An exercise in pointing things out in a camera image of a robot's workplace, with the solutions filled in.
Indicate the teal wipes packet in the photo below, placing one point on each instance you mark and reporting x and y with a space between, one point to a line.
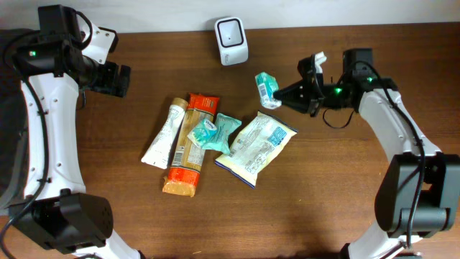
220 141

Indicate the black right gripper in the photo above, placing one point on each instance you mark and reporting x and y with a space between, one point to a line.
310 96

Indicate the white tube with beige cap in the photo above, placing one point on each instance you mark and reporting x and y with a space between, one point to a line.
158 152

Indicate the cream snack bag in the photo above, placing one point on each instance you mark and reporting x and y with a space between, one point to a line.
255 147

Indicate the dark grey mesh basket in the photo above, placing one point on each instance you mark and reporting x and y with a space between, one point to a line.
14 140

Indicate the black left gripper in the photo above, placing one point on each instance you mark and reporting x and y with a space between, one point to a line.
110 83

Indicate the orange spaghetti package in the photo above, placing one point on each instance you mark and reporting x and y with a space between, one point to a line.
188 158

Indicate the teal tissue pack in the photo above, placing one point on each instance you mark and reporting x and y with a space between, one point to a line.
202 132
267 85

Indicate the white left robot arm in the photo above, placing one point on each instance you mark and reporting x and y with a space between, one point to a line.
57 212

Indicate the white barcode scanner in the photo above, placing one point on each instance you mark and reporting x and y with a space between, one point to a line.
232 42

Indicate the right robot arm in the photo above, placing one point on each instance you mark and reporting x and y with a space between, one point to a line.
419 195

